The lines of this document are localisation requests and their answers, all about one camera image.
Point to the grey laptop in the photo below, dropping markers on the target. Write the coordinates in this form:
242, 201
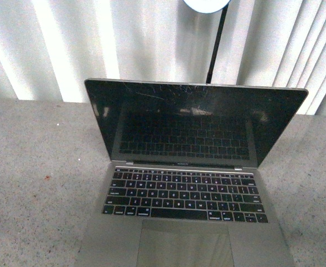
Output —
182, 187

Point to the blue desk lamp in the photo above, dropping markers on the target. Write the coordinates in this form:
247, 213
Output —
209, 7

